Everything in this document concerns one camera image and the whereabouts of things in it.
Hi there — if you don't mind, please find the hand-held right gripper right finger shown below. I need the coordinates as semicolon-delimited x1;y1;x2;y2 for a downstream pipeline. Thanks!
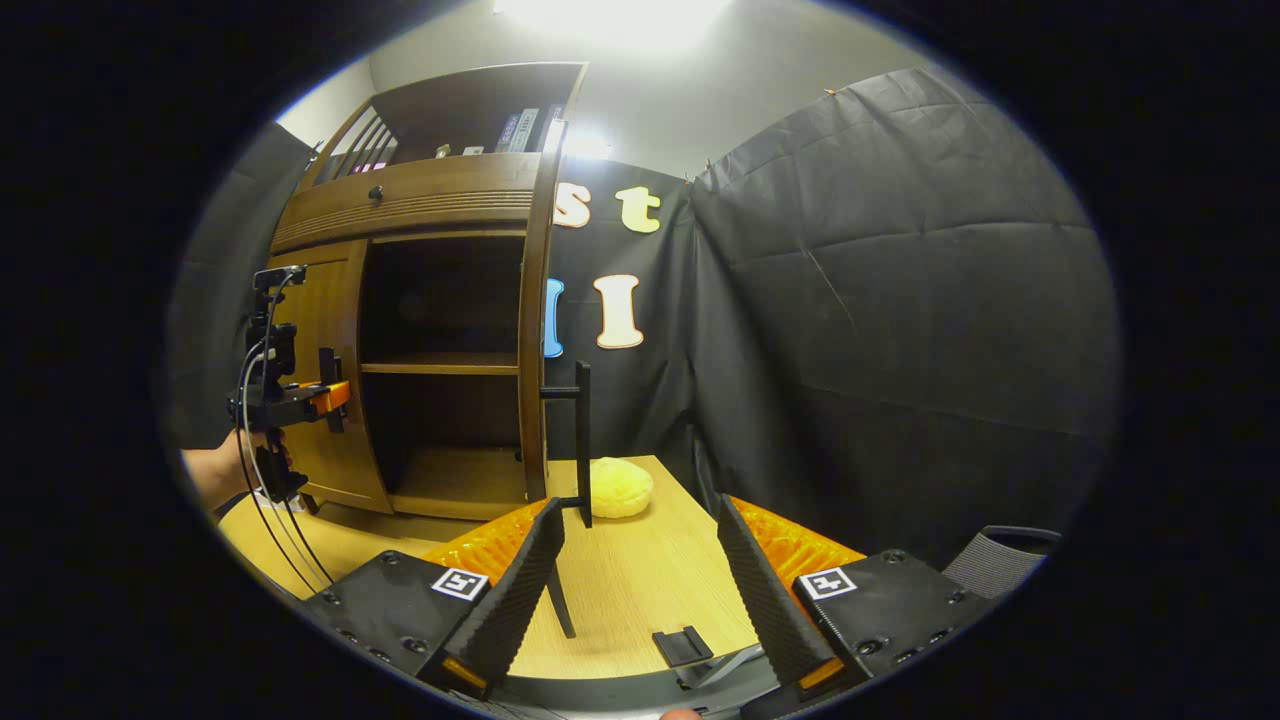
717;493;996;696

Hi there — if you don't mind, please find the black table clip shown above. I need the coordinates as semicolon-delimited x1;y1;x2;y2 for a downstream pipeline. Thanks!
652;626;714;668

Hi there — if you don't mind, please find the wooden cabinet drawer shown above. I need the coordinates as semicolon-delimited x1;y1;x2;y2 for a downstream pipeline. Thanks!
270;152;546;256

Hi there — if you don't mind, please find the yellow round cushion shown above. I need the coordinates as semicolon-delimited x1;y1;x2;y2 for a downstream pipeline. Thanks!
588;457;656;520

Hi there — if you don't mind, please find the large ceiling light panel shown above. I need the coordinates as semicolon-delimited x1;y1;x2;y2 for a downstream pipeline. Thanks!
495;0;731;51

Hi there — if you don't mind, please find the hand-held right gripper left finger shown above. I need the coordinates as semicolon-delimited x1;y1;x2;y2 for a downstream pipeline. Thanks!
300;497;566;701

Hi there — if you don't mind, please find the wooden double-door shoe cabinet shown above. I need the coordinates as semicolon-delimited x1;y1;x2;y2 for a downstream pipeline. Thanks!
268;62;589;521

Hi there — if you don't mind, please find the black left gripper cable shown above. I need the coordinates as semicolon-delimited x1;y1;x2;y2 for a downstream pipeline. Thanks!
237;270;336;591

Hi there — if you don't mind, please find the black backdrop cloth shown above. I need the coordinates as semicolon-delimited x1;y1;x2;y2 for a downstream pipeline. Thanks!
165;68;1121;571

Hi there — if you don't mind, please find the wooden shoe cabinet door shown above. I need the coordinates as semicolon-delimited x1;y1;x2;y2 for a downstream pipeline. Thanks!
265;238;393;516
517;118;594;529

